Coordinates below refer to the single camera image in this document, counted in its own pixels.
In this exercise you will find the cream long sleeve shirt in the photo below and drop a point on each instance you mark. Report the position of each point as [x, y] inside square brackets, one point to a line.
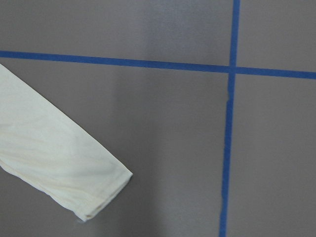
[45, 148]

